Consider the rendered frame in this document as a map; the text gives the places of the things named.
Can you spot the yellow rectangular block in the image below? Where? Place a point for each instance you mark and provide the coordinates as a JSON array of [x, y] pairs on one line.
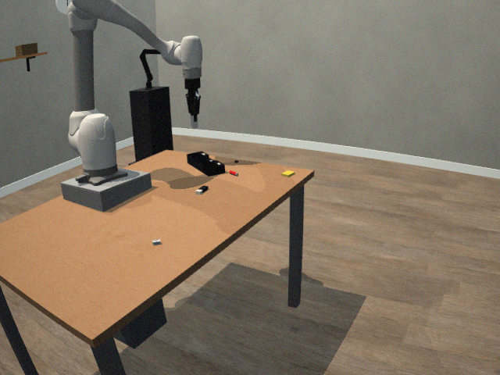
[[287, 173]]

